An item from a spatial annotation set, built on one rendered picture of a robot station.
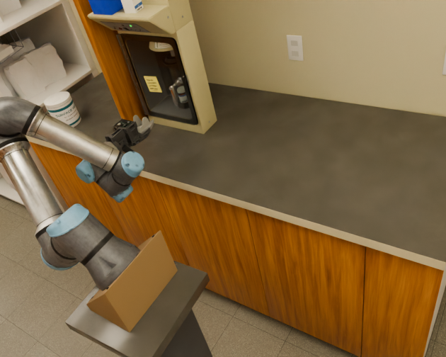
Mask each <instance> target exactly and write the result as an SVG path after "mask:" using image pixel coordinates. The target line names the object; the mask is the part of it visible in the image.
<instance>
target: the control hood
mask: <svg viewBox="0 0 446 357"><path fill-rule="evenodd" d="M143 7H144V8H143V9H141V10H140V11H138V12H137V13H125V11H124V9H121V10H119V11H118V12H117V13H114V14H113V15H98V14H93V12H92V13H90V14H89V15H87V16H88V18H90V19H91V20H93V21H95V22H97V23H100V24H101V25H103V26H105V27H106V28H109V29H111V30H115V29H113V28H111V27H109V26H107V25H105V24H103V23H101V22H100V21H102V22H114V23H135V24H137V25H139V26H141V27H142V28H144V29H146V30H148V31H149V32H150V33H158V34H167V35H173V34H174V33H175V32H176V30H175V27H174V24H173V19H172V16H171V12H170V8H169V6H165V5H143Z"/></svg>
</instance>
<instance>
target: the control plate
mask: <svg viewBox="0 0 446 357"><path fill-rule="evenodd" d="M100 22H101V23H103V24H105V25H107V26H109V27H111V28H113V29H115V30H120V29H119V28H122V30H125V29H124V28H127V29H129V30H125V31H134V32H144V33H150V32H149V31H148V30H146V29H144V28H142V27H141V26H139V25H137V24H135V23H114V22H102V21H100ZM130 29H132V30H130ZM135 29H136V30H135ZM139 29H140V30H141V31H139Z"/></svg>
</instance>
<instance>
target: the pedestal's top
mask: <svg viewBox="0 0 446 357"><path fill-rule="evenodd" d="M174 263H175V265H176V268H177V270H178V271H177V272H176V274H175V275H174V276H173V278H172V279H171V280H170V281H169V282H168V284H167V285H166V287H165V288H164V289H163V290H162V291H161V293H160V294H159V296H158V297H157V298H156V299H155V301H154V302H153V303H152V304H151V306H150V307H149V309H148V310H147V311H146V312H145V313H144V315H143V316H142V318H141V319H140V320H139V321H138V323H137V324H136V325H135V326H134V328H133V329H132V331H131V332H128V331H126V330H124V329H122V328H121V327H119V326H117V325H116V324H113V323H112V322H110V321H108V320H107V319H105V318H103V317H102V316H100V315H99V314H96V313H95V312H93V311H91V310H90V309H89V308H88V306H87V305H86V304H87V303H88V302H89V300H90V299H91V298H92V297H93V296H94V295H95V294H96V293H97V292H98V291H99V290H100V288H98V287H97V285H96V286H95V287H94V288H93V289H92V291H91V292H90V293H89V294H88V295H87V296H86V297H85V298H84V300H83V301H82V302H81V304H80V305H79V306H78V307H77V308H76V309H75V310H74V312H73V313H72V314H71V315H70V316H69V318H68V319H67V320H66V322H65V323H66V325H67V326H68V327H69V328H70V329H71V330H73V331H75V332H76V333H78V334H80V335H82V336H84V337H86V338H87V339H90V340H92V341H93V342H95V343H97V344H99V345H100V346H102V347H104V348H106V349H108V350H109V351H112V352H113V353H115V354H117V355H119V356H121V357H161V355H162V354H163V352H164V351H165V349H166V347H167V346H168V345H169V343H170V342H171V340H172V338H173V337H174V335H175V334H176V332H177V331H178V329H179V327H180V326H181V325H182V323H183V321H184V320H185V318H186V317H187V315H188V313H189V312H190V311H191V309H192V307H193V305H194V304H195V303H196V301H197V300H198V298H199V297H200V295H201V293H202V292H203V290H204V289H205V287H206V285H207V284H208V283H209V281H210V279H209V276H208V274H207V273H206V272H204V271H200V270H198V269H196V268H193V267H190V266H186V265H185V264H182V263H179V262H177V261H174Z"/></svg>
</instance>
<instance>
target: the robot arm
mask: <svg viewBox="0 0 446 357"><path fill-rule="evenodd" d="M153 124H154V120H151V121H150V122H149V118H147V117H143V119H142V121H141V120H140V118H139V117H138V116H137V115H134V117H133V121H131V120H125V119H121V120H119V121H118V122H117V123H116V124H114V126H113V130H114V133H112V134H111V135H108V134H107V135H106V136H105V138H106V140H107V141H106V142H101V141H99V140H97V139H95V138H93V137H92V136H90V135H87V134H86V133H84V132H82V131H80V130H77V129H76V128H74V127H72V126H70V125H68V124H66V123H64V122H62V121H61V120H58V119H56V118H54V117H52V116H51V115H48V114H46V113H45V112H44V110H43V109H42V107H40V106H38V105H36V104H34V103H32V102H30V101H27V100H25V99H22V98H16V97H12V96H4V97H0V163H2V165H3V167H4V168H5V170H6V173H7V174H8V176H9V178H10V180H11V182H12V184H13V185H14V187H15V189H16V190H17V192H18V194H19V196H20V198H21V200H22V201H23V204H24V205H25V207H26V209H27V211H28V212H29V214H30V216H31V218H32V220H33V222H34V223H35V226H36V227H37V230H36V233H35V237H36V239H37V240H38V242H39V244H40V246H41V250H40V253H41V258H42V260H43V262H44V263H45V265H47V266H48V267H50V268H52V269H54V270H58V271H63V270H67V269H70V268H72V267H73V266H75V265H77V264H78V263H79V262H80V263H82V264H83V265H84V266H85V267H86V268H87V269H88V272H89V273H90V274H91V277H92V279H93V280H94V282H95V284H96V285H97V287H98V288H100V289H101V290H102V291H104V290H105V289H106V288H107V287H108V286H110V285H111V284H112V283H113V282H114V281H115V280H116V279H117V278H118V276H119V275H120V274H121V273H122V272H123V271H124V270H125V269H126V268H127V267H128V266H129V265H130V264H131V263H132V261H133V260H134V259H135V257H136V256H137V255H138V253H139V252H140V249H138V248H137V247H136V246H135V245H134V244H131V243H129V242H126V241H125V240H123V239H120V238H118V237H116V236H115V235H114V234H113V233H112V232H111V231H110V230H109V229H108V228H106V227H105V226H104V225H103V224H102V223H101V222H100V221H99V220H97V219H96V218H95V217H94V216H93V215H92V214H91V213H90V212H89V211H88V209H86V208H84V207H83V206H82V205H80V204H74V205H73V206H71V207H70V208H69V209H68V210H67V211H66V212H64V213H63V212H62V210H61V208H60V207H59V205H58V203H57V201H56V200H55V197H54V196H53V194H52V192H51V190H50V189H49V187H48V185H47V184H46V182H45V180H44V178H43V177H42V174H41V173H40V171H39V169H38V167H37V166H36V164H35V162H34V161H33V158H32V157H31V155H30V153H29V149H30V143H29V141H28V139H27V137H26V136H25V135H27V136H28V135H34V136H36V137H39V138H40V139H42V140H44V141H46V142H49V143H51V144H53V145H55V146H57V147H59V148H61V149H63V150H65V151H67V152H69V153H71V154H73V155H76V156H78V157H80V158H82V159H83V161H81V162H80V163H79V164H78V165H77V166H76V174H77V176H78V177H79V178H80V179H81V180H82V181H84V182H85V183H91V182H95V183H97V184H98V185H99V186H100V187H101V188H102V189H103V190H104V191H105V192H106V193H107V194H108V195H109V196H110V197H111V198H113V199H114V200H115V201H117V202H118V203H121V202H123V201H124V199H126V197H128V195H129V194H131V192H133V187H132V186H131V183H132V182H133V181H134V180H135V179H136V178H137V177H138V176H139V175H140V173H141V172H142V170H143V168H144V159H143V157H142V156H141V155H140V154H139V153H137V152H135V151H134V150H132V149H131V148H130V147H131V146H135V145H137V144H138V143H140V142H141V141H142V140H144V139H145V138H147V136H148V135H149V133H150V132H151V129H152V127H153Z"/></svg>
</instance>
